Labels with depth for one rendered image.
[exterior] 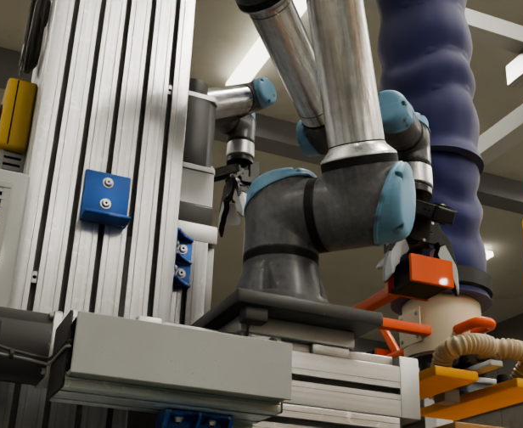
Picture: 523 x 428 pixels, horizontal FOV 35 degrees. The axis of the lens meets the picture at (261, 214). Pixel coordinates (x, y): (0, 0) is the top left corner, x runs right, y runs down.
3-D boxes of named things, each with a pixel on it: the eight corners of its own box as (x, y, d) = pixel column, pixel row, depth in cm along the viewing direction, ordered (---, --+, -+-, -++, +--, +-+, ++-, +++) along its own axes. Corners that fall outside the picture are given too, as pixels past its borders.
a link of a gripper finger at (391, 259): (371, 290, 148) (396, 256, 153) (389, 280, 143) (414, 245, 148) (358, 278, 147) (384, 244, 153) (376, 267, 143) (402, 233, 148)
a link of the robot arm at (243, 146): (233, 136, 219) (222, 149, 226) (232, 151, 217) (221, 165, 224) (259, 143, 222) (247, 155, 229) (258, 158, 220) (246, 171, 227)
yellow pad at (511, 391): (558, 392, 166) (554, 368, 168) (517, 386, 163) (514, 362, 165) (455, 421, 194) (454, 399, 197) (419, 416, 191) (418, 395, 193)
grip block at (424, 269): (454, 288, 143) (452, 261, 145) (412, 279, 140) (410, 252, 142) (426, 301, 150) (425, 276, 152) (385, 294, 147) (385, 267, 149)
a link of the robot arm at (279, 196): (261, 276, 135) (264, 200, 140) (340, 266, 129) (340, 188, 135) (227, 250, 125) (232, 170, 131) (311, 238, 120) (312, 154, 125)
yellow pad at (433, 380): (479, 381, 159) (477, 356, 161) (435, 374, 156) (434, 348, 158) (385, 412, 188) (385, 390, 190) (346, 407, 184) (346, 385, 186)
